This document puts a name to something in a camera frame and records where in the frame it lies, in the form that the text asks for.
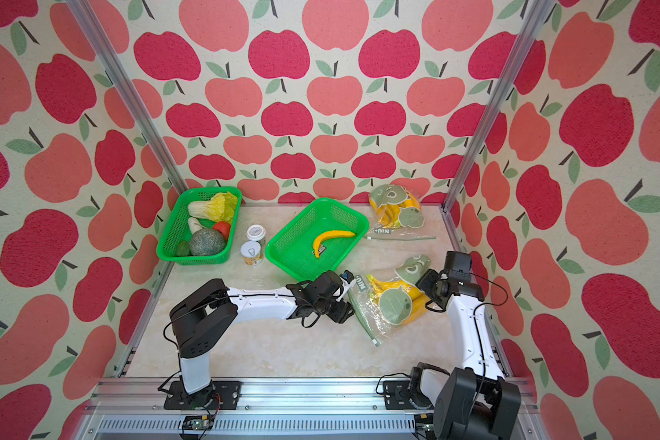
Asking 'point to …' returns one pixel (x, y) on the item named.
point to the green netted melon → (206, 242)
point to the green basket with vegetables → (202, 226)
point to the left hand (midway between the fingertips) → (351, 315)
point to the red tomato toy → (224, 228)
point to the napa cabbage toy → (221, 207)
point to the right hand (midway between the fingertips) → (431, 291)
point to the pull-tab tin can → (251, 253)
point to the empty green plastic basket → (292, 248)
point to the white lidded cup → (256, 232)
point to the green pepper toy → (183, 249)
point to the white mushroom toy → (193, 224)
